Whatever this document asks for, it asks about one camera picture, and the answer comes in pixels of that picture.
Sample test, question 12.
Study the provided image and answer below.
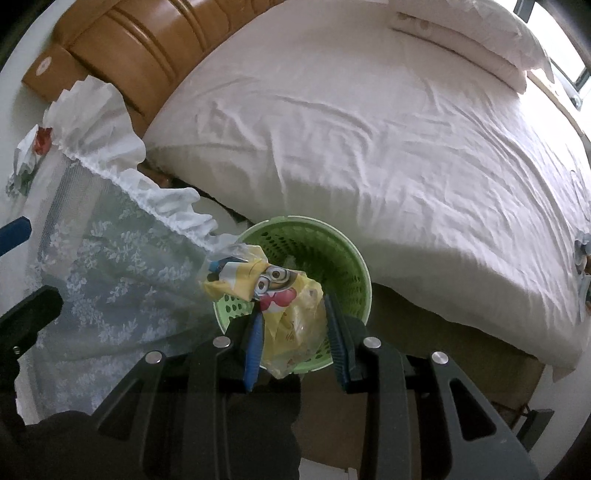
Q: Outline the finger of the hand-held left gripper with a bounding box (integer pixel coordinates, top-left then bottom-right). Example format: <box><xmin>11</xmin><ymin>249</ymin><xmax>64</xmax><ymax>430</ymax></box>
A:
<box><xmin>0</xmin><ymin>285</ymin><xmax>64</xmax><ymax>370</ymax></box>
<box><xmin>0</xmin><ymin>217</ymin><xmax>33</xmax><ymax>259</ymax></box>

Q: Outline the white lace tablecloth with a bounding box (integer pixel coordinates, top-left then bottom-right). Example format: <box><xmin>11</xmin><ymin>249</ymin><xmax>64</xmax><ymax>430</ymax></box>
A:
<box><xmin>0</xmin><ymin>76</ymin><xmax>245</xmax><ymax>425</ymax></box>

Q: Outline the green plastic basket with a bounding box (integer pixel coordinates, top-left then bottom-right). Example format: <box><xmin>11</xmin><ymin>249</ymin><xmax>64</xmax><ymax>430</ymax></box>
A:
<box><xmin>212</xmin><ymin>215</ymin><xmax>372</xmax><ymax>374</ymax></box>

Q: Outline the bed with white sheet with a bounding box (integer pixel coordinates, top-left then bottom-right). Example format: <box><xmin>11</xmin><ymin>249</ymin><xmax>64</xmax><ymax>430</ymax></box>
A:
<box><xmin>143</xmin><ymin>0</ymin><xmax>591</xmax><ymax>462</ymax></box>

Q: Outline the wooden headboard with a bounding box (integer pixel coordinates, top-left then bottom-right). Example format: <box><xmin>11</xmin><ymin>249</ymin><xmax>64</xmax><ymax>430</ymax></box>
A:
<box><xmin>21</xmin><ymin>0</ymin><xmax>287</xmax><ymax>134</ymax></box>

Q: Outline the white pillow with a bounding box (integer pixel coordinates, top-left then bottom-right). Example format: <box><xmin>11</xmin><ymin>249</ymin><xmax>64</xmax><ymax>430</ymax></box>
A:
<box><xmin>406</xmin><ymin>0</ymin><xmax>552</xmax><ymax>70</ymax></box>
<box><xmin>390</xmin><ymin>11</ymin><xmax>528</xmax><ymax>93</ymax></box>

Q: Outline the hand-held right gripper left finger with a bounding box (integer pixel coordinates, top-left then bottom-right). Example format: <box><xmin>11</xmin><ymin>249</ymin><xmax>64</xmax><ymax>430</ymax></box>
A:
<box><xmin>92</xmin><ymin>314</ymin><xmax>266</xmax><ymax>480</ymax></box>

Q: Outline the small black box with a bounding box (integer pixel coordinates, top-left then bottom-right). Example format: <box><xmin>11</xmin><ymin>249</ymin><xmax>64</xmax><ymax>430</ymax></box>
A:
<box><xmin>515</xmin><ymin>408</ymin><xmax>555</xmax><ymax>446</ymax></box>

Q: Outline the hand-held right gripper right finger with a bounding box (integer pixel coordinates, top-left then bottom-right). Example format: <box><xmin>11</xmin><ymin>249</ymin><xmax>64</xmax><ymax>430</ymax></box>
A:
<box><xmin>323</xmin><ymin>291</ymin><xmax>541</xmax><ymax>480</ymax></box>

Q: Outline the yellow cartoon wrapper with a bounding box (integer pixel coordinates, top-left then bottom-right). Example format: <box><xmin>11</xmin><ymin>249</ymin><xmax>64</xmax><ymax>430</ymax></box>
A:
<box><xmin>198</xmin><ymin>244</ymin><xmax>325</xmax><ymax>380</ymax></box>

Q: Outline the window frame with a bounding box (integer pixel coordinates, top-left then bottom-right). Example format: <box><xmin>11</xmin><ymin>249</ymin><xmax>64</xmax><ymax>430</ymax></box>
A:
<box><xmin>512</xmin><ymin>0</ymin><xmax>591</xmax><ymax>109</ymax></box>

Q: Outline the green white plastic wrapper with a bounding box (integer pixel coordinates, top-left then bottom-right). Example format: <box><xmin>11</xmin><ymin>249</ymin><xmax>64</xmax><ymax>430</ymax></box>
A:
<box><xmin>6</xmin><ymin>124</ymin><xmax>47</xmax><ymax>197</ymax></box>

